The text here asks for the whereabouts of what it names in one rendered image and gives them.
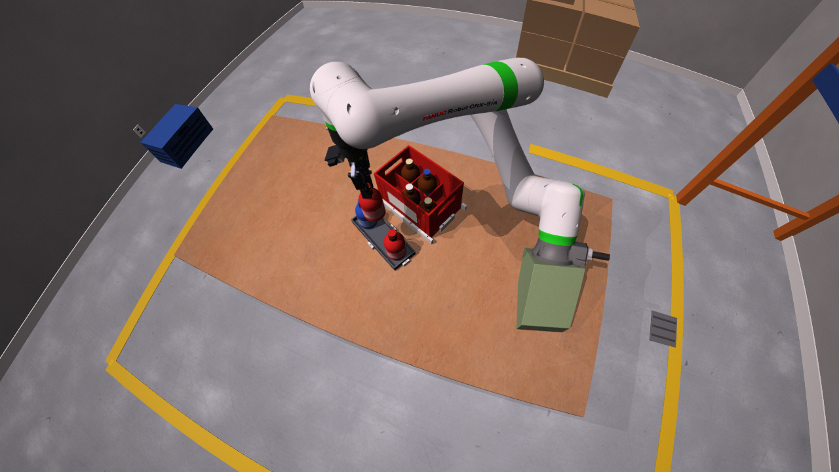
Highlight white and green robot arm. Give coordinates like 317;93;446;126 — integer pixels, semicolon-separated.
310;58;610;267

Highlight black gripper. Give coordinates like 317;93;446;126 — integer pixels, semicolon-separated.
338;146;374;199

